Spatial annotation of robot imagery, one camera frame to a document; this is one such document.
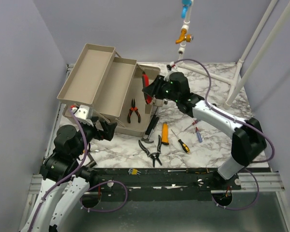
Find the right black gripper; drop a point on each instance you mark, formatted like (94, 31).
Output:
(154, 88)

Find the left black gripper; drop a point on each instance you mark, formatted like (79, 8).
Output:
(108, 128)

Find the red black utility knife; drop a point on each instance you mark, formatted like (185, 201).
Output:
(145, 81)

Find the orange black utility knife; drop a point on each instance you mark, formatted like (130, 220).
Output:
(164, 136)

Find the black handled claw hammer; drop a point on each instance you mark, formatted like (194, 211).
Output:
(151, 126)

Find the orange black needle-nose pliers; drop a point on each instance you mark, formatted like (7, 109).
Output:
(132, 109)

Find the taupe plastic tool box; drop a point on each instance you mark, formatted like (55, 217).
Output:
(106, 82)

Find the small blue clear screwdriver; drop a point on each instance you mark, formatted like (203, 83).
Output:
(199, 137)

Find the yellow black screwdriver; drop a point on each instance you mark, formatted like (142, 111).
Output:
(183, 145)

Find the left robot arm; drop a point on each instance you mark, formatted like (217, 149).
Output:
(65, 178)

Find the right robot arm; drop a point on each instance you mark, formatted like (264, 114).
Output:
(247, 141)

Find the orange brass faucet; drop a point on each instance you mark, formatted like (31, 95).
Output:
(184, 37)

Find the yellow hex key set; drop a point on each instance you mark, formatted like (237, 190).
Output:
(133, 171)

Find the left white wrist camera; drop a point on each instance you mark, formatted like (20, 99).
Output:
(83, 113)

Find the black metal l bracket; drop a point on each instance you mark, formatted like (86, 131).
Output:
(90, 162)

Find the white pvc pipe frame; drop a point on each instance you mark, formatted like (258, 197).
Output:
(231, 31)

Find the black mounting rail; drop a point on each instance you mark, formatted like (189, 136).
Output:
(153, 184)

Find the aluminium extrusion frame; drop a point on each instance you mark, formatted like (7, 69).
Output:
(36, 112)

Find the blue valve handle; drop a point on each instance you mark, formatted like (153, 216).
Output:
(185, 7)

